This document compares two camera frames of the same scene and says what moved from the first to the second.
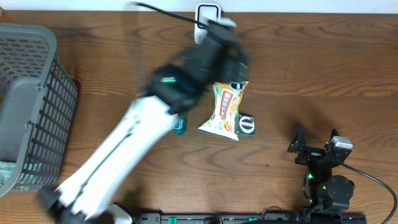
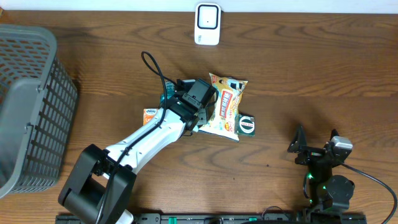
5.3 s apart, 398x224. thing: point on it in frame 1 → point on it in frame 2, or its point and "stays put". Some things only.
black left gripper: [242, 71] → [204, 117]
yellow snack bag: [227, 98] stays put
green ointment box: [244, 125] stays put
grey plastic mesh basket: [38, 98] stays put
